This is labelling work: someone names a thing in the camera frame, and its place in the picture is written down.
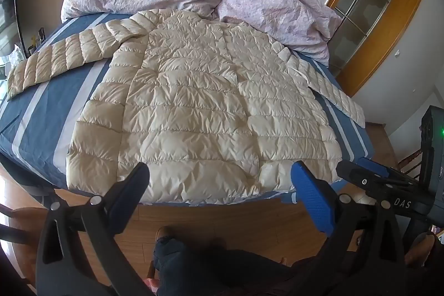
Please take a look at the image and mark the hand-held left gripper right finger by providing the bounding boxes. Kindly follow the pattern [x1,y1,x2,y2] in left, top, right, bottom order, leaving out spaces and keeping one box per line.
[291,161,406,296]

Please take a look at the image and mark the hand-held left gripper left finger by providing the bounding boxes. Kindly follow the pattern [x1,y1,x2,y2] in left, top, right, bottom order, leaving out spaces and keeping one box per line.
[35,162,155,296]

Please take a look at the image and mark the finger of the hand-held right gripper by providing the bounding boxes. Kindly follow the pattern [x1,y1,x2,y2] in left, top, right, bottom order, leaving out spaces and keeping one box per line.
[336,160,421,199]
[357,157,422,183]

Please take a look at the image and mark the cream down jacket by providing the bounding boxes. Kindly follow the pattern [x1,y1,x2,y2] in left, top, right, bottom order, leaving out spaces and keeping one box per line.
[7,9,366,206]

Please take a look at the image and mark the person's right hand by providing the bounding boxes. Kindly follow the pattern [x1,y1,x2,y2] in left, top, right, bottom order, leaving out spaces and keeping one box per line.
[406,232,439,265]

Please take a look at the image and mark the wooden chair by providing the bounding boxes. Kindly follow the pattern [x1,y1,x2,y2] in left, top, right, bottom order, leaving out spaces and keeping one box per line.
[397,147,422,179]
[0,188,70,286]

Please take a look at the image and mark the brown slipper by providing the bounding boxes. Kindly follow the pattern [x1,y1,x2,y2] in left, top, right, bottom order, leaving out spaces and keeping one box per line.
[154,226,177,243]

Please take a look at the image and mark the person's leg in dark trousers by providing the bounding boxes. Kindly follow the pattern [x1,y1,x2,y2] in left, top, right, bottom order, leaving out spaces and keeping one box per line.
[153,235,334,296]

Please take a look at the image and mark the blue white striped bed sheet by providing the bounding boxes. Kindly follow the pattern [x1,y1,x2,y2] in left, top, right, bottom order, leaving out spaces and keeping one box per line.
[0,13,377,206]

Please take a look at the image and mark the wooden framed glass door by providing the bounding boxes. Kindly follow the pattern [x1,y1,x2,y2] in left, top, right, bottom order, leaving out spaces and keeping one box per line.
[276,0,425,97]

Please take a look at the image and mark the white crumpled bag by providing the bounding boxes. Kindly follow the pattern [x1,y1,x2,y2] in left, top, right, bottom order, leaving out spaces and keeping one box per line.
[9,44,26,67]

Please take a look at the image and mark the pink floral duvet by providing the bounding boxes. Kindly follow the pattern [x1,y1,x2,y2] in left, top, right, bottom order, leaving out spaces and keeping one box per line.
[218,0,343,66]

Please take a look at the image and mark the dark framed panel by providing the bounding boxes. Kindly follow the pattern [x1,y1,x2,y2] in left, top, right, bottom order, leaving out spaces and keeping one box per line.
[14,0,28,59]

